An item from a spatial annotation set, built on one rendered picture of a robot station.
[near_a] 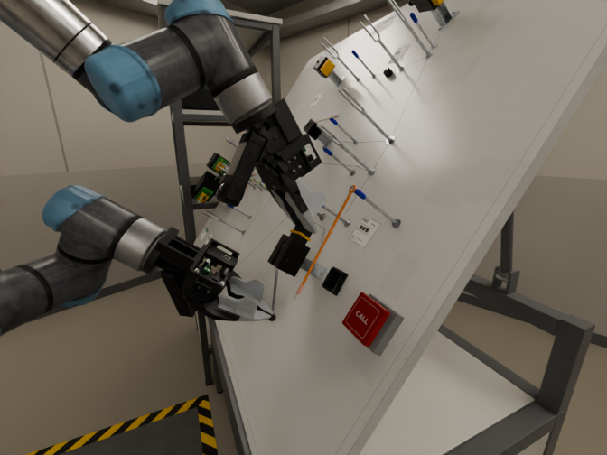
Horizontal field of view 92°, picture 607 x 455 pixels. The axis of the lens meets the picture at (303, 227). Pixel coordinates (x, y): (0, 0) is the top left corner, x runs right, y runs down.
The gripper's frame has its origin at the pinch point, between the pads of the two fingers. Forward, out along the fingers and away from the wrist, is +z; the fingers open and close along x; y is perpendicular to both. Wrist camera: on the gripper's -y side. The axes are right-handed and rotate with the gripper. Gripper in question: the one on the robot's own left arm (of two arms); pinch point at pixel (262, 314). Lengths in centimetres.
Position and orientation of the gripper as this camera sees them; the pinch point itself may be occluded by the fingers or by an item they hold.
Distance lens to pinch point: 53.1
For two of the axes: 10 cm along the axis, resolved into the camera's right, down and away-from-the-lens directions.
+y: 4.8, -6.2, -6.3
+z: 8.5, 5.0, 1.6
